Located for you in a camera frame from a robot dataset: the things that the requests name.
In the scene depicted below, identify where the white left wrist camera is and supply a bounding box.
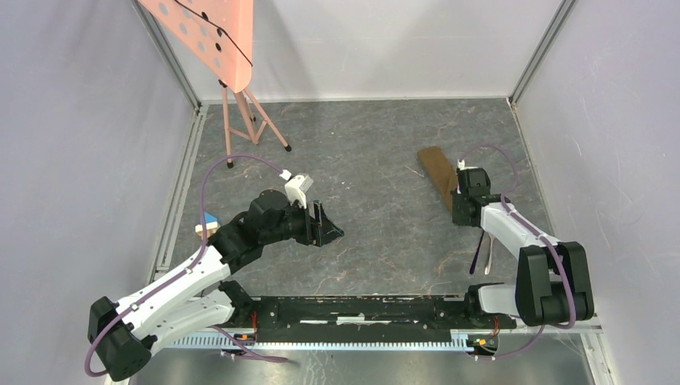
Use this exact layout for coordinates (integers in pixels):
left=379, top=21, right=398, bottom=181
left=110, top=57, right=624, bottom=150
left=279, top=168, right=314, bottom=209

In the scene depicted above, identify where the blue white wooden block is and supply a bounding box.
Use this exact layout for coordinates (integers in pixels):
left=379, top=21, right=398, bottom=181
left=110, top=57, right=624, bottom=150
left=195, top=212, right=221, bottom=240

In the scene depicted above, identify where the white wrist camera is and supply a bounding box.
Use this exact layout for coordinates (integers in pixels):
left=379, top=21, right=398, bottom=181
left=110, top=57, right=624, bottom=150
left=279, top=168, right=314, bottom=209
left=456, top=160, right=472, bottom=172

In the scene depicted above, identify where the purple spoon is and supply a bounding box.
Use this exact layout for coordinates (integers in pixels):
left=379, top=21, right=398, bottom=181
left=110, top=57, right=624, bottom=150
left=468, top=230, right=485, bottom=275

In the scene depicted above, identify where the aluminium frame rail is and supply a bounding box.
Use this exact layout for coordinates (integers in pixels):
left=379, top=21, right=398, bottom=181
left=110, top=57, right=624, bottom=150
left=132, top=1, right=204, bottom=282

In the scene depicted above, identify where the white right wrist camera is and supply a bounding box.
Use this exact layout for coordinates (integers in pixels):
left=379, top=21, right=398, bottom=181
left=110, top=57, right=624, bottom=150
left=456, top=160, right=472, bottom=172

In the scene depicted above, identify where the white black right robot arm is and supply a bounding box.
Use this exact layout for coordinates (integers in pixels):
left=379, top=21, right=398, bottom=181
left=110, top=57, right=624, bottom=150
left=451, top=165, right=595, bottom=328

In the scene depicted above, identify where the silver fork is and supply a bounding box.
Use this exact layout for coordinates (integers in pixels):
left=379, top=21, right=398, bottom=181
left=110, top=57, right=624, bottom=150
left=484, top=233, right=495, bottom=275

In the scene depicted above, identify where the brown cloth napkin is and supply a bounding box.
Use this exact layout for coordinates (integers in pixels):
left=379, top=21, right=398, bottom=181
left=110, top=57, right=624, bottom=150
left=417, top=146, right=458, bottom=213

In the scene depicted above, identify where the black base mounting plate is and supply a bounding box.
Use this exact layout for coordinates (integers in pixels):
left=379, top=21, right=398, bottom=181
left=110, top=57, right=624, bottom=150
left=222, top=294, right=517, bottom=343

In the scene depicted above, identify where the pink music stand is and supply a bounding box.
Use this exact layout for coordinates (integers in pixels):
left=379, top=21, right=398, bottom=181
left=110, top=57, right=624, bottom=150
left=141, top=0, right=292, bottom=156

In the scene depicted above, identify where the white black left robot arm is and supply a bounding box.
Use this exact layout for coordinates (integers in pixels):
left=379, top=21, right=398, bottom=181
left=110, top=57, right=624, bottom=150
left=84, top=190, right=344, bottom=381

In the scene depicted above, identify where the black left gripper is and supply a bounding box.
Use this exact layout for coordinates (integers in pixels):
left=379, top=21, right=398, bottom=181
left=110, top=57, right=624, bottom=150
left=261, top=197, right=344, bottom=247

